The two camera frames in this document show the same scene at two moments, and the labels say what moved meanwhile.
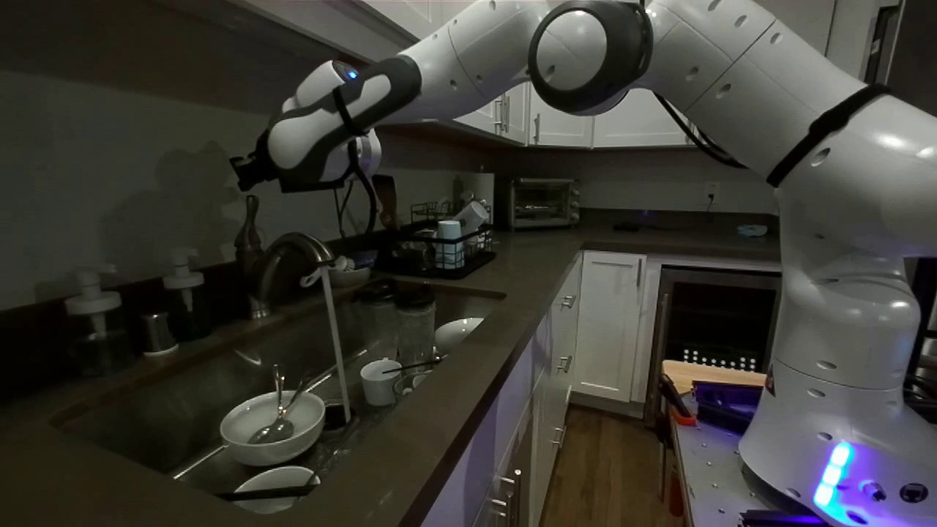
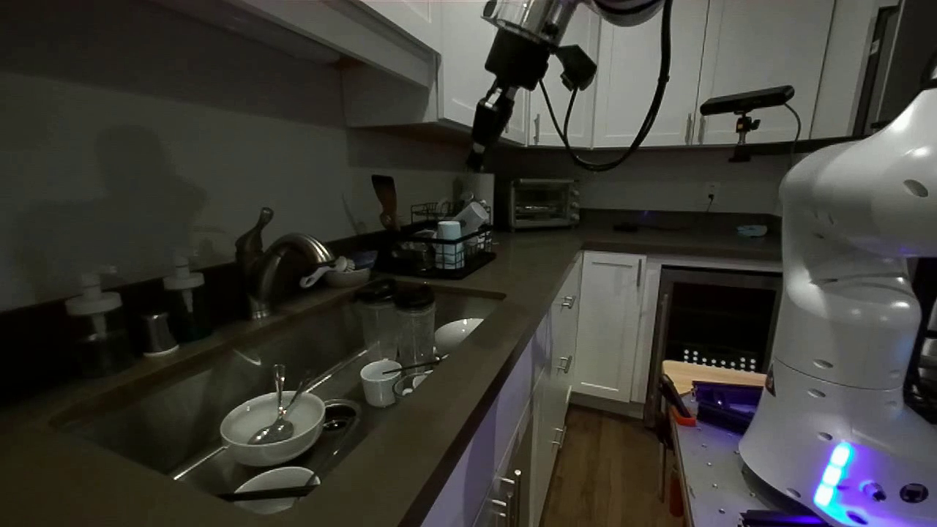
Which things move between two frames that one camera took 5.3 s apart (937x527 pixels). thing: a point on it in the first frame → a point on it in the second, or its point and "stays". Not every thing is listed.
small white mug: (381, 383) stays
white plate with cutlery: (275, 491) stays
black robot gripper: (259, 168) → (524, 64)
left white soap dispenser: (95, 354) stays
